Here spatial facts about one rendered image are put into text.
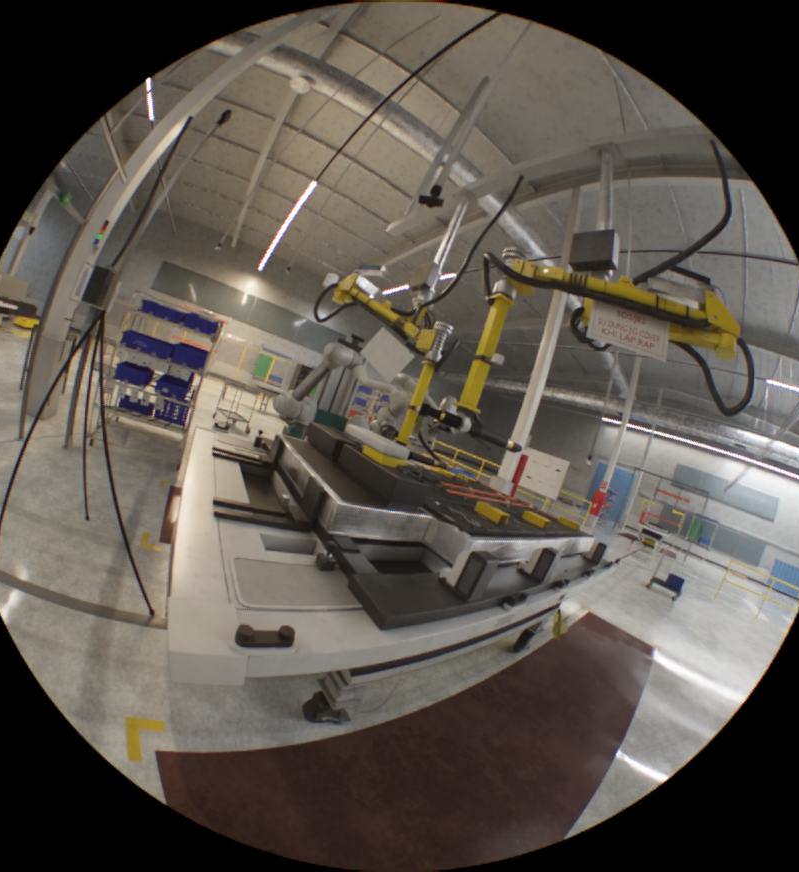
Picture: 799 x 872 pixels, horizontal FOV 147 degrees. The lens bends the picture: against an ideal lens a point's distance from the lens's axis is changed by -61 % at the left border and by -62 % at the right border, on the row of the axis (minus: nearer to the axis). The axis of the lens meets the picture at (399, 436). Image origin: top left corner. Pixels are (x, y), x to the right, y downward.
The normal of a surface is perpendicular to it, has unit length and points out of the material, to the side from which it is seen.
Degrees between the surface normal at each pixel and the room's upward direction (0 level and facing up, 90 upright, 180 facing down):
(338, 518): 90
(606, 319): 90
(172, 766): 0
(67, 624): 0
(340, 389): 90
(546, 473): 90
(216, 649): 0
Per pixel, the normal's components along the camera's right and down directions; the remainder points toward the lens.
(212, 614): 0.35, -0.94
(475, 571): -0.76, -0.25
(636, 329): -0.48, -0.15
